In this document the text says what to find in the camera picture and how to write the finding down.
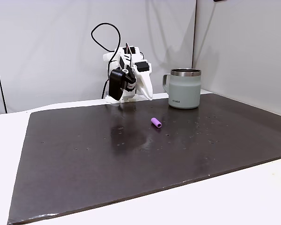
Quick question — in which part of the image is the black base power cable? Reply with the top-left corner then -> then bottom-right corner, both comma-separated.
101,79 -> 111,99

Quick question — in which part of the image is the grey-green steel-rimmed mug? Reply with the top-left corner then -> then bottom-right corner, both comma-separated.
163,67 -> 202,110

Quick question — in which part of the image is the purple pen grip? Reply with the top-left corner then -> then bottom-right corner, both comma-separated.
150,117 -> 163,130

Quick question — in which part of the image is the black camera cable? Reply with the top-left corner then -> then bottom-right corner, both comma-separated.
91,22 -> 122,71

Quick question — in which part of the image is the dark brown table mat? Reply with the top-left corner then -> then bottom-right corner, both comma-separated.
7,93 -> 281,225

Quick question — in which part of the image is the black oval camera box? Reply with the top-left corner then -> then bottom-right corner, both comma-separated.
108,67 -> 126,101

